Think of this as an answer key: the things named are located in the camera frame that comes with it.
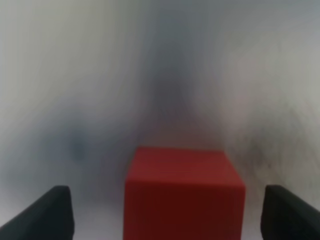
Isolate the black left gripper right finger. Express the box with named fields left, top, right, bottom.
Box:
left=260, top=185, right=320, bottom=240

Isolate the red block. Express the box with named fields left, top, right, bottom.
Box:
left=123, top=147, right=246, bottom=240

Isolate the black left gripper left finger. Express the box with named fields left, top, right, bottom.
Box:
left=0, top=185, right=75, bottom=240

